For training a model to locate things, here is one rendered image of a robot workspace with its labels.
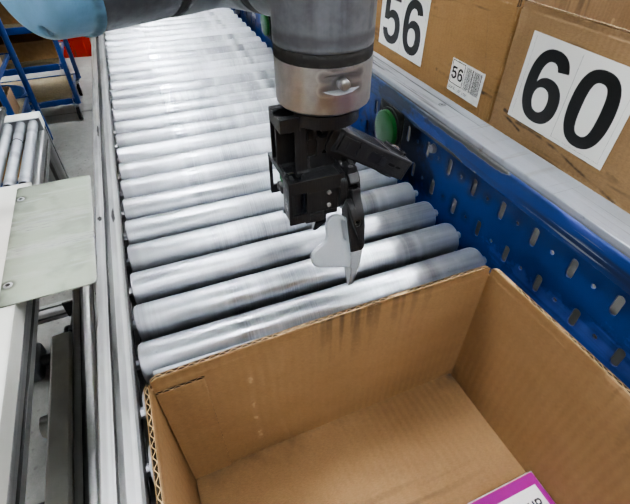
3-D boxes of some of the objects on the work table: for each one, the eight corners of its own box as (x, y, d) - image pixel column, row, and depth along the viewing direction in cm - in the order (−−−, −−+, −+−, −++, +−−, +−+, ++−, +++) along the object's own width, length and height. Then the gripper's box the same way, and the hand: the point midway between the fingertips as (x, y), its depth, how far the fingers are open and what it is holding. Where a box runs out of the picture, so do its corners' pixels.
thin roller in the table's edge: (27, 128, 97) (23, 120, 96) (17, 192, 78) (12, 183, 77) (18, 130, 97) (13, 122, 96) (5, 194, 78) (-1, 185, 76)
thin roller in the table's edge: (40, 126, 98) (36, 118, 97) (32, 189, 79) (28, 180, 78) (30, 128, 98) (26, 120, 96) (20, 191, 78) (15, 182, 77)
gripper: (250, 80, 46) (265, 229, 60) (304, 150, 35) (307, 315, 48) (323, 69, 48) (322, 215, 62) (397, 132, 37) (375, 294, 51)
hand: (336, 249), depth 56 cm, fingers open, 10 cm apart
